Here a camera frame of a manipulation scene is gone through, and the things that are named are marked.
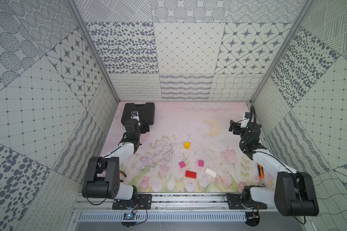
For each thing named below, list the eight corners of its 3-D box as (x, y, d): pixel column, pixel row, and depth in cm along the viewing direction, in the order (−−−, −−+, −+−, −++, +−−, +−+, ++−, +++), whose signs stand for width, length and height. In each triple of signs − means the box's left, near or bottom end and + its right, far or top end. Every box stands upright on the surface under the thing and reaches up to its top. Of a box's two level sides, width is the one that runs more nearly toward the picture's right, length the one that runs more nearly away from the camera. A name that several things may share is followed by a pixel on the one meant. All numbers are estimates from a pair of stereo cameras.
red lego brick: (184, 176, 84) (184, 175, 83) (185, 171, 86) (185, 170, 85) (196, 179, 84) (196, 178, 82) (196, 173, 86) (196, 172, 84)
